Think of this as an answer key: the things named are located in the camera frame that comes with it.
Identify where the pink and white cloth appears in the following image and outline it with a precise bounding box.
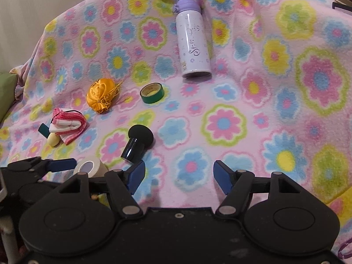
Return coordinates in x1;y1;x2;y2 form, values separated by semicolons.
49;108;90;145

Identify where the green printed pillow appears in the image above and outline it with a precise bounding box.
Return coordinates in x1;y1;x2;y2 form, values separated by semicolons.
0;72;18;123

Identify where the green tape roll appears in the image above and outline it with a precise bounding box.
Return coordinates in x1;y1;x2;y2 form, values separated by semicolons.
140;82;165;105

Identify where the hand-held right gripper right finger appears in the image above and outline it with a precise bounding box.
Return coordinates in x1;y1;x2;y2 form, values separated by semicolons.
214;160;303;218

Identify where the purple braided lanyard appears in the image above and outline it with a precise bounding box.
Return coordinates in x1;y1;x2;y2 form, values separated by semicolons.
338;238;352;260

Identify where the black mushroom-shaped stamp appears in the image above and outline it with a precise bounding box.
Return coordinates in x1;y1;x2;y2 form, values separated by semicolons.
121;125;155;163

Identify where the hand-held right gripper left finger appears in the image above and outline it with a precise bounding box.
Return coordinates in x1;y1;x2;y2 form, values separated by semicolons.
56;160;146;218

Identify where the pink floral fleece blanket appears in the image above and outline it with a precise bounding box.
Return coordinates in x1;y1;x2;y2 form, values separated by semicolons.
0;0;352;253

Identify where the white tube frame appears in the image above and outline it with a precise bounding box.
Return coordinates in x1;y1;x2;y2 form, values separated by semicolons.
0;214;21;264

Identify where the yellow egg-shaped sponge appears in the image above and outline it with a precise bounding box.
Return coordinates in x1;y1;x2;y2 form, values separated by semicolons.
47;132;60;147

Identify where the beige tape roll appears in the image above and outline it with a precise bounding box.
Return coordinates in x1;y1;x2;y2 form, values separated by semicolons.
73;158;109;178

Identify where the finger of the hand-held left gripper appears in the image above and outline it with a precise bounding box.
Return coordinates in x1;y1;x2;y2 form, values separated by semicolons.
7;157;77;177

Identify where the white and purple bottle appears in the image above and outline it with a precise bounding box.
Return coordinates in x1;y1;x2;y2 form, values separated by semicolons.
173;0;212;79

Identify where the orange embroidered pouch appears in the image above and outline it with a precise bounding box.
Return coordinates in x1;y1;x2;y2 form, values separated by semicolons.
86;78;124;114

